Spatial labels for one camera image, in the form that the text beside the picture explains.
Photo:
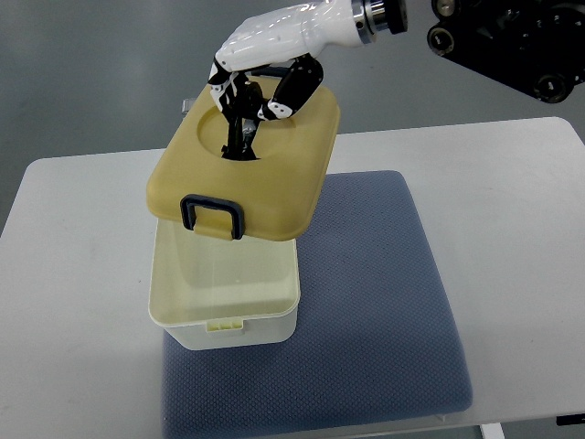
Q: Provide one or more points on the blue grey cushion mat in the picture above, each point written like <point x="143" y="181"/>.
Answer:
<point x="375" y="339"/>

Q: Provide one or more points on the black table clamp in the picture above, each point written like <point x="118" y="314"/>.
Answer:
<point x="568" y="420"/>

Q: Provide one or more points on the yellow box lid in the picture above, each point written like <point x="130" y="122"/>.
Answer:
<point x="276" y="192"/>

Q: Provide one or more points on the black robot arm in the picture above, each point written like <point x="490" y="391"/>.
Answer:
<point x="535" y="47"/>

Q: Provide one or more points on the white storage box base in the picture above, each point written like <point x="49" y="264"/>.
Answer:
<point x="209" y="293"/>

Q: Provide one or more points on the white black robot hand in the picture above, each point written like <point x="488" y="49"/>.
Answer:
<point x="298" y="34"/>

